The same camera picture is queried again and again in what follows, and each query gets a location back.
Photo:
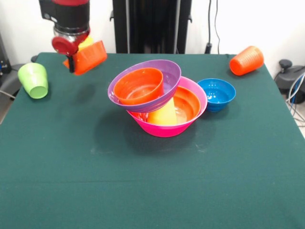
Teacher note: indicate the black chair base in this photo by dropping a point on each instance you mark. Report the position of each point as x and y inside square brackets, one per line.
[9, 78]
[288, 76]

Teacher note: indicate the blue plastic bowl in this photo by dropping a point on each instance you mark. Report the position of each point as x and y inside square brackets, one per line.
[218, 95]

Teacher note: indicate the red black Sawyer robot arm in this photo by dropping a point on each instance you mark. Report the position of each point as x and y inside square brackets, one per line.
[69, 14]

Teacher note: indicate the dark green table cloth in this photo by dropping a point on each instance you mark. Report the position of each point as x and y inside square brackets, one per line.
[143, 190]

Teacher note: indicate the orange plastic cup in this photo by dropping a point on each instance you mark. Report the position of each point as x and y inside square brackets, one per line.
[247, 60]

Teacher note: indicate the yellow plastic cup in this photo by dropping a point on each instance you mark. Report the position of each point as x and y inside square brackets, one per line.
[86, 43]
[164, 117]

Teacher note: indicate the green plastic cup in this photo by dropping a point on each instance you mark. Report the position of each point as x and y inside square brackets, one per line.
[34, 81]

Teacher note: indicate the purple plastic bowl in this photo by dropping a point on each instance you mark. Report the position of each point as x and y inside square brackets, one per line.
[171, 74]

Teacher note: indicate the small orange plastic bowl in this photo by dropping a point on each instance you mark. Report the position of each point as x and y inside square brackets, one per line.
[90, 57]
[143, 78]

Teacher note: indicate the large orange plastic bowl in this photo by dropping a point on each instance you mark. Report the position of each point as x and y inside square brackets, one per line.
[188, 105]

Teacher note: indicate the large pink plastic bowl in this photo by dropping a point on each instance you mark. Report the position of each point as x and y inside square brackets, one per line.
[164, 131]

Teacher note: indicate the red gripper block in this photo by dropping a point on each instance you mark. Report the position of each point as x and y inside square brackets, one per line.
[64, 46]

